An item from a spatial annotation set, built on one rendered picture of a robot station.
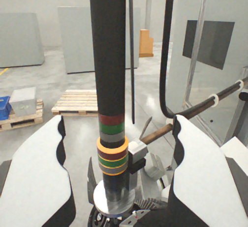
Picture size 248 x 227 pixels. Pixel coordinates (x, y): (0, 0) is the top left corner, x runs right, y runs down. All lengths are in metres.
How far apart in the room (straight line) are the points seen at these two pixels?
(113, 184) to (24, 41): 7.39
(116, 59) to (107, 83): 0.03
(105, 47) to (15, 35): 7.46
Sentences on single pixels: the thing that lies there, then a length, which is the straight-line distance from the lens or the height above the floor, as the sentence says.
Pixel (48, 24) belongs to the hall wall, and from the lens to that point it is 12.49.
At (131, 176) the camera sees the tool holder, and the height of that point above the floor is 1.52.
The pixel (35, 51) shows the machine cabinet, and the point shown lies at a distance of 7.55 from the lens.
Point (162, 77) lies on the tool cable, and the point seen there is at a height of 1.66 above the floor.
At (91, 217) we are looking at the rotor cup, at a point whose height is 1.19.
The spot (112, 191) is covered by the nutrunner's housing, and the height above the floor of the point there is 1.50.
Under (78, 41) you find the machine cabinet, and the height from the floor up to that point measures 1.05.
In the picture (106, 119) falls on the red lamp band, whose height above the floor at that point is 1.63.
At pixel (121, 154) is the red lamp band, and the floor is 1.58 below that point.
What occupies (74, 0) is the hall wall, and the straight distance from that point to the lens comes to 12.45.
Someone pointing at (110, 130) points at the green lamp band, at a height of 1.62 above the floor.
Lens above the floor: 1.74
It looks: 27 degrees down
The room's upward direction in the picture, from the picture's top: straight up
